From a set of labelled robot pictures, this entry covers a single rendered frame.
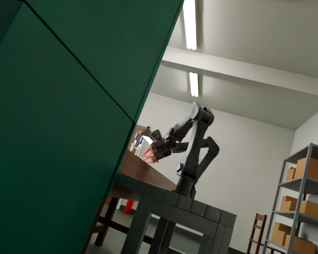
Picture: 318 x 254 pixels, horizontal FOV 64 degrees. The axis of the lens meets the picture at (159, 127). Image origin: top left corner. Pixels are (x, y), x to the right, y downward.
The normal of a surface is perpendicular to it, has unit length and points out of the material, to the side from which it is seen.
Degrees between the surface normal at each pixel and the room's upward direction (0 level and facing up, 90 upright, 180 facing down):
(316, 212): 90
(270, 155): 90
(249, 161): 90
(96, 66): 90
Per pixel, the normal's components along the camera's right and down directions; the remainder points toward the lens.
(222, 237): -0.16, -0.30
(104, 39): 0.92, 0.26
